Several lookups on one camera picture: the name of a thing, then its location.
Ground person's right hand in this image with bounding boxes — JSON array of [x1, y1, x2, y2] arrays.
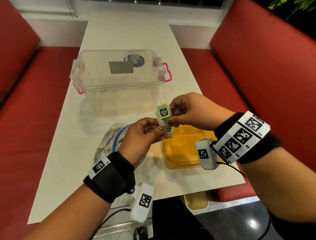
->
[[168, 92, 235, 132]]

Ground person's left hand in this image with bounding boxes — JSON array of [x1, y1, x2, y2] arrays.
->
[[118, 117, 168, 168]]

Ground clear zip bag blue seal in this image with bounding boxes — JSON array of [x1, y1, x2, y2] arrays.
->
[[94, 123, 146, 166]]

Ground yellow tray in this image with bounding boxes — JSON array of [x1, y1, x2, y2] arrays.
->
[[162, 125, 226, 170]]

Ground person's left forearm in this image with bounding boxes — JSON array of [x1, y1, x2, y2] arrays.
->
[[23, 184, 112, 240]]

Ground person's right forearm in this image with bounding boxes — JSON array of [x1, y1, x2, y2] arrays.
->
[[241, 147, 316, 224]]

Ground person's black trousers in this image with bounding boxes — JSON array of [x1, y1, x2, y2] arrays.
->
[[152, 197, 215, 240]]

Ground person's black sleeve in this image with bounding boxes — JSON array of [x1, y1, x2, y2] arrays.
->
[[268, 209, 316, 240]]

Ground black left wristband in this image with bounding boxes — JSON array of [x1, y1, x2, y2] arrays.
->
[[83, 151, 136, 204]]

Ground black wristband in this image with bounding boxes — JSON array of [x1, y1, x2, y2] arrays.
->
[[83, 151, 136, 204], [213, 110, 283, 165]]

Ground black right wristband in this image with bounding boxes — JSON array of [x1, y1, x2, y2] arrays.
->
[[213, 110, 283, 165]]

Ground red bench seat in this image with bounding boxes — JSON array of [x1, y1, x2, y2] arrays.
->
[[181, 0, 316, 203], [0, 0, 81, 240]]

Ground yellow lid under table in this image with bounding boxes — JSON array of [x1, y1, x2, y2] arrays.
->
[[179, 192, 209, 211]]

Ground black and white shoe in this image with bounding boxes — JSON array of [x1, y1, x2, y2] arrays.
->
[[133, 226, 149, 240]]

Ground dark glass window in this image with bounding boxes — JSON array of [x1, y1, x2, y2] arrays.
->
[[103, 0, 224, 7]]

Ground green leafy plant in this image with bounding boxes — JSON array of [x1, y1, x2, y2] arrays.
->
[[268, 0, 316, 20]]

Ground clear storage box pink handles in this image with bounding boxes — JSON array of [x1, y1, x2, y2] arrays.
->
[[69, 49, 173, 117]]

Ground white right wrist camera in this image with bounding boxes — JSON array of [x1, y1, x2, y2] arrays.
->
[[195, 138, 220, 170]]

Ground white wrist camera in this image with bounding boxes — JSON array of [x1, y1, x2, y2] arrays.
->
[[129, 182, 156, 224], [195, 138, 220, 170]]

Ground black right camera cable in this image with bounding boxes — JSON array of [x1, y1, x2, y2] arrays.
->
[[217, 162, 272, 240]]

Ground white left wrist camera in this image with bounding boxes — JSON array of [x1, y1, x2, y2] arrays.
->
[[129, 182, 156, 224]]

